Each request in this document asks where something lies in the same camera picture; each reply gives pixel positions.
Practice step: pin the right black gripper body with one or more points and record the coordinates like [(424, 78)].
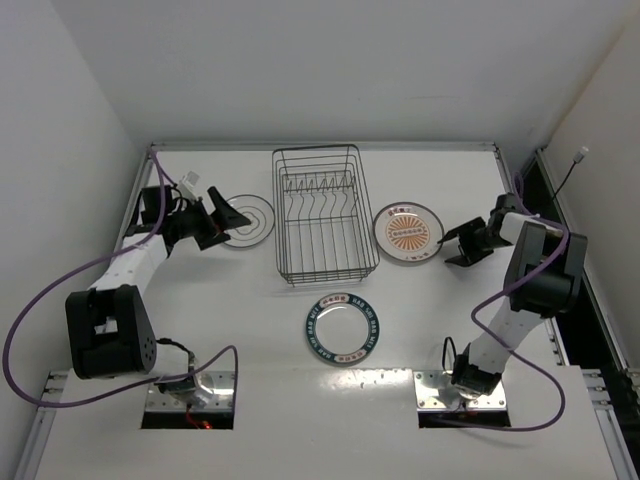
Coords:
[(470, 242)]

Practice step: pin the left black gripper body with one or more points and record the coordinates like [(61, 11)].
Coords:
[(209, 223)]

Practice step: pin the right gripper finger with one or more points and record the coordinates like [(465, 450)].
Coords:
[(468, 256), (463, 230)]

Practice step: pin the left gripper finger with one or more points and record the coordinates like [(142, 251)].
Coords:
[(224, 216), (209, 240)]

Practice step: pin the white plate orange sunburst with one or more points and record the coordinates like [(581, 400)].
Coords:
[(408, 232)]

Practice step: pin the white plate teal rim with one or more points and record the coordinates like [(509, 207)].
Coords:
[(342, 329)]

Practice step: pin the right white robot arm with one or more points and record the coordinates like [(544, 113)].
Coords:
[(543, 279)]

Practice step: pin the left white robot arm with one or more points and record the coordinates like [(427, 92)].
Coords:
[(109, 329)]

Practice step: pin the white plate grey rings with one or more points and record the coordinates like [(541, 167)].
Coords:
[(257, 220)]

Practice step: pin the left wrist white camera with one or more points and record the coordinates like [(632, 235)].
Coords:
[(188, 185)]

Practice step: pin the grey wire dish rack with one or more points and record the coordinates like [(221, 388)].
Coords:
[(323, 215)]

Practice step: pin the black wall cable white plug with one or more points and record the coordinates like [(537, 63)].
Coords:
[(577, 158)]

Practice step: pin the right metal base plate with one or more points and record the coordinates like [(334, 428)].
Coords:
[(436, 394)]

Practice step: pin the metal base plate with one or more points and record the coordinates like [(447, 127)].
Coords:
[(436, 394), (212, 392)]

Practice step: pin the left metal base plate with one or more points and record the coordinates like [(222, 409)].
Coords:
[(212, 392)]

